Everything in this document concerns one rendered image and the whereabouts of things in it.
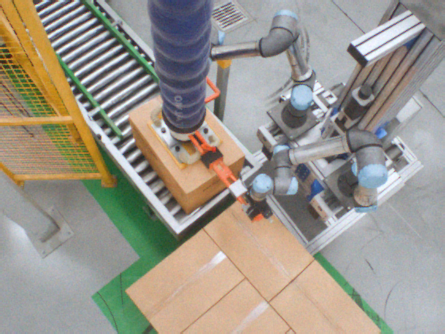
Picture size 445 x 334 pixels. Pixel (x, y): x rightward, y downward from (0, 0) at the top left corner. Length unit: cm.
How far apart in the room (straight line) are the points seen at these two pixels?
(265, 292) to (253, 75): 198
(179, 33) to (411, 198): 267
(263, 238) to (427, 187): 170
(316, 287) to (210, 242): 70
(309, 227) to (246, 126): 101
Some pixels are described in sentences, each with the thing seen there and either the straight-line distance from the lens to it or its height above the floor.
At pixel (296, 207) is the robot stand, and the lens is 312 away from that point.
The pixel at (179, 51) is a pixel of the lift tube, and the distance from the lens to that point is 161.
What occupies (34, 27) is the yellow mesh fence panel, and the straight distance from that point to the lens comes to 185.
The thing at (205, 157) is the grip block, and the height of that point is 110.
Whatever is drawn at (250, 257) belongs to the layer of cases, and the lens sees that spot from 263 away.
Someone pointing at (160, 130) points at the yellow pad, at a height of 97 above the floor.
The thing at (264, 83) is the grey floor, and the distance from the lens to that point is 379.
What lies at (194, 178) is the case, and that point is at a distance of 231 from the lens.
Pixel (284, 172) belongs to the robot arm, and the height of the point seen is 141.
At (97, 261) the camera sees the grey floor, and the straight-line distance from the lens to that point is 323.
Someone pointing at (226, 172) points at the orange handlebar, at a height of 109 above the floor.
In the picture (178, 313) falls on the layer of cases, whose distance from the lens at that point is 257.
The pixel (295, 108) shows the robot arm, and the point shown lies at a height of 120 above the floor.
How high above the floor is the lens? 310
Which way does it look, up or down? 66 degrees down
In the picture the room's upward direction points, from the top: 11 degrees clockwise
